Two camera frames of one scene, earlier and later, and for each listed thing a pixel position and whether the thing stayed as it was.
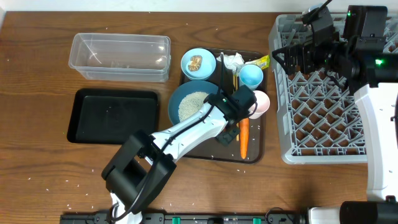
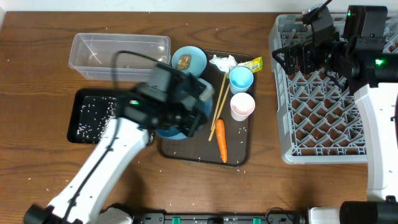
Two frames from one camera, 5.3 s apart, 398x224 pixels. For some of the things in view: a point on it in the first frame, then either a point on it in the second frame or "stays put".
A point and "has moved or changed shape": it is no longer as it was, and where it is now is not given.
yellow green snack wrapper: [263, 62] -> [255, 65]
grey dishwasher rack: [320, 121] stays put
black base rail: [187, 218] stays put
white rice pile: [189, 102] has moved or changed shape
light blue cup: [251, 76] has moved or changed shape
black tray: [111, 116] stays put
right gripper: [304, 51] stays put
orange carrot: [244, 135] -> [220, 127]
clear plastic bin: [120, 57] stays put
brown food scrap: [194, 63] -> [184, 62]
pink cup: [263, 101] has moved or changed shape
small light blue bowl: [208, 65] has moved or changed shape
